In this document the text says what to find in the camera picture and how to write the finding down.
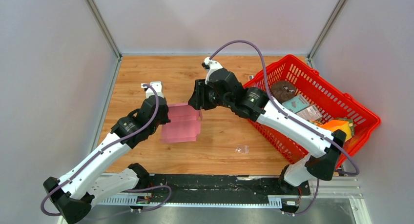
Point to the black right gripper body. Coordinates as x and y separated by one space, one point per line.
211 99

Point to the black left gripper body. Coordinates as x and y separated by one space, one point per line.
164 119

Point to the pink paper box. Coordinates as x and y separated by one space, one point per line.
184 125

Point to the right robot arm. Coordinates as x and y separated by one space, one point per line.
323 146

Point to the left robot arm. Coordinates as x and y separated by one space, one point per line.
75 193

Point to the teal small box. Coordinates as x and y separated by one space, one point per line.
296 104

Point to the pink white small box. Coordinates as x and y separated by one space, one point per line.
310 113

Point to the small clear plastic bag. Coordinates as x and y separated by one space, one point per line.
242 149

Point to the brown round cookie pack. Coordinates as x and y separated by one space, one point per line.
283 91

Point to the red plastic basket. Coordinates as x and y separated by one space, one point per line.
331 102

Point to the orange yellow sponge pack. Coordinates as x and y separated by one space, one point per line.
345 125

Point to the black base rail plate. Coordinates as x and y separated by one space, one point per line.
217 189

